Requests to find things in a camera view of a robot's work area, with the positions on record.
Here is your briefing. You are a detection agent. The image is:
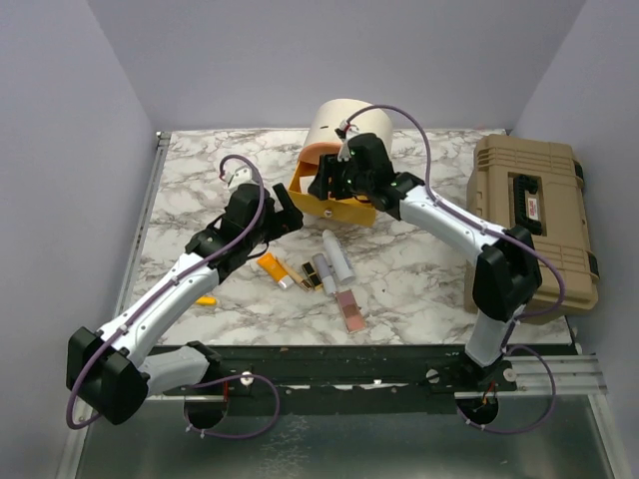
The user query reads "yellow small tube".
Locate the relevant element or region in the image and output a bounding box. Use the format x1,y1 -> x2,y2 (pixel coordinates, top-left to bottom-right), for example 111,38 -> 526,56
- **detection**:
196,296 -> 217,306

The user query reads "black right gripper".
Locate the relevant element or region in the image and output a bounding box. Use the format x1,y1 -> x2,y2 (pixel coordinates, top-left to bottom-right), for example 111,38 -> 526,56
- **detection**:
308,154 -> 372,202

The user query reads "orange sunscreen tube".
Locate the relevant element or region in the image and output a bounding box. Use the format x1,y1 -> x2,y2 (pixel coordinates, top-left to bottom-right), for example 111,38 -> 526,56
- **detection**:
257,252 -> 295,289

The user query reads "cream round drawer organizer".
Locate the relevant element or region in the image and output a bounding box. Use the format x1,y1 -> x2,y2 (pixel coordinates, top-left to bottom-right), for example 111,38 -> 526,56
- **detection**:
299,99 -> 393,165

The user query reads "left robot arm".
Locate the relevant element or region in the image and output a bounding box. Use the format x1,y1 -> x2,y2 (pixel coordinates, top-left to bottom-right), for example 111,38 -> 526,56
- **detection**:
66,183 -> 303,425

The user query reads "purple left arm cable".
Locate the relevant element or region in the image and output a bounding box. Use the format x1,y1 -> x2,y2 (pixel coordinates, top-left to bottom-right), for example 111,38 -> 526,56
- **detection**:
66,154 -> 281,440

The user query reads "aluminium frame rail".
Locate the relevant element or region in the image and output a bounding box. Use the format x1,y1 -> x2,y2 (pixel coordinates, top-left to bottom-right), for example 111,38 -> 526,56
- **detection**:
503,355 -> 608,397

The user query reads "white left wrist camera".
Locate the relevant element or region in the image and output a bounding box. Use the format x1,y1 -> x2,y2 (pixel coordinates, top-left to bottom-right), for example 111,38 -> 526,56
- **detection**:
222,167 -> 256,191

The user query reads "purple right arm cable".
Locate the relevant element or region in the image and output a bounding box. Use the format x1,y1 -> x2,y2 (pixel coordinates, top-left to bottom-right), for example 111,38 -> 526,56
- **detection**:
343,104 -> 568,435

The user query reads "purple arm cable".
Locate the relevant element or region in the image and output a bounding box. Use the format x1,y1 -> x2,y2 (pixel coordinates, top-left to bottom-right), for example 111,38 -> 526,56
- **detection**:
343,104 -> 568,435
66,154 -> 281,440

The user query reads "lavender white bottle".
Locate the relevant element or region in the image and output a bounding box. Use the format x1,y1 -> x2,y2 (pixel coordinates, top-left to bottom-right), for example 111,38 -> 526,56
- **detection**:
313,253 -> 337,295

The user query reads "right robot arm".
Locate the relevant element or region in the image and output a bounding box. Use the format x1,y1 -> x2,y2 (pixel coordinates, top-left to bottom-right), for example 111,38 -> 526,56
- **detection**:
308,133 -> 541,390

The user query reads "white blue tube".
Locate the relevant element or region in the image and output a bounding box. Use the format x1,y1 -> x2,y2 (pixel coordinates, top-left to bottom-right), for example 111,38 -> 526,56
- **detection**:
322,230 -> 355,285

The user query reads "tan plastic tool case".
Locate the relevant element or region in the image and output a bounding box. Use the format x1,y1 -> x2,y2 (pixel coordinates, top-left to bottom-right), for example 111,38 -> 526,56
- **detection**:
466,134 -> 599,324

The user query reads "black gold lipstick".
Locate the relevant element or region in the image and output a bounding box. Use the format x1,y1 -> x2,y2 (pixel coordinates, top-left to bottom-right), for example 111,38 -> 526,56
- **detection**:
302,261 -> 323,290

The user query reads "rose gold eyeshadow palette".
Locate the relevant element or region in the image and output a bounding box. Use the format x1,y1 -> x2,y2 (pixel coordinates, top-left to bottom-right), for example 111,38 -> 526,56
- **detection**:
334,289 -> 366,333

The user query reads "gold cream tube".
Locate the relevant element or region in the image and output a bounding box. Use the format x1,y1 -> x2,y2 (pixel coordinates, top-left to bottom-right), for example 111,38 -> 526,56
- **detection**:
279,259 -> 312,291

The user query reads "yellow drawer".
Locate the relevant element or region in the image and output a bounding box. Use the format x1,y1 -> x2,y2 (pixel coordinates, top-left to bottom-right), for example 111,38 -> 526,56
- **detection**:
288,162 -> 376,228

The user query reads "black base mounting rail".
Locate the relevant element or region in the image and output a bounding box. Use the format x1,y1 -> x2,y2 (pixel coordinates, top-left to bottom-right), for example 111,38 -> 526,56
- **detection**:
166,345 -> 515,416

